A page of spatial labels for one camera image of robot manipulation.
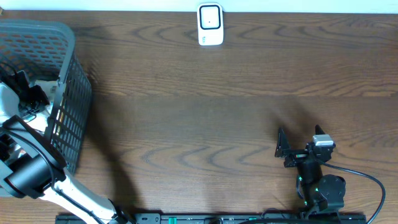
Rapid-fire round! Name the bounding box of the large white snack bag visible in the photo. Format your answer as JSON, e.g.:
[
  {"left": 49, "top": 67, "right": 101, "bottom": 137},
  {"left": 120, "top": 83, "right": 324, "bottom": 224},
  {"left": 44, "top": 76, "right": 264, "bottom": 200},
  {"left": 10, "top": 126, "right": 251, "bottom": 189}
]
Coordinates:
[{"left": 31, "top": 80, "right": 58, "bottom": 132}]

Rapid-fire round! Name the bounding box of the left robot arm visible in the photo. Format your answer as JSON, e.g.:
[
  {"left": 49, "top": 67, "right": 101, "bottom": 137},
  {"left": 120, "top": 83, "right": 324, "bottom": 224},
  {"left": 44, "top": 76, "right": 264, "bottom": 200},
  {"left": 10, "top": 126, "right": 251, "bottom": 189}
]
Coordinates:
[{"left": 1, "top": 73, "right": 135, "bottom": 223}]

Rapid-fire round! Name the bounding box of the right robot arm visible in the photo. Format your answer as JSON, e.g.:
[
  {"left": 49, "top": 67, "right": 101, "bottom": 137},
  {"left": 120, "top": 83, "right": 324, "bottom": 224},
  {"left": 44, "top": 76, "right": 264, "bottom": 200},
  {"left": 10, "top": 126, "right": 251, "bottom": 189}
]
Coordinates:
[{"left": 275, "top": 125, "right": 346, "bottom": 219}]

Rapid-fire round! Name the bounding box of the white barcode scanner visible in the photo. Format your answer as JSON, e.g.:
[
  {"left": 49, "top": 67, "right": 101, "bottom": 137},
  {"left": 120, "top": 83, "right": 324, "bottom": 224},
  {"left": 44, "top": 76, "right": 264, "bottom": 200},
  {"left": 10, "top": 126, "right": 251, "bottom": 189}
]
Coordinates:
[{"left": 197, "top": 2, "right": 224, "bottom": 46}]

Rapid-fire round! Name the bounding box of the grey plastic shopping basket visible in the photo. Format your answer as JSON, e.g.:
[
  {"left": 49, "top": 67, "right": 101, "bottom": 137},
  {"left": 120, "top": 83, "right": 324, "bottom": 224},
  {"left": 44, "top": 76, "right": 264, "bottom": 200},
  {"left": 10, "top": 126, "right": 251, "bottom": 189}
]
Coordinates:
[{"left": 1, "top": 19, "right": 92, "bottom": 174}]

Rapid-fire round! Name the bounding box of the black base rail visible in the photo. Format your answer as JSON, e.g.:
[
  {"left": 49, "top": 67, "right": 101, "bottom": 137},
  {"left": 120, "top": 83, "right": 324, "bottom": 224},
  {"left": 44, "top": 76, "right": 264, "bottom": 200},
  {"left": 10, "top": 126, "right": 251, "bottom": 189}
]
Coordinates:
[{"left": 55, "top": 212, "right": 368, "bottom": 224}]

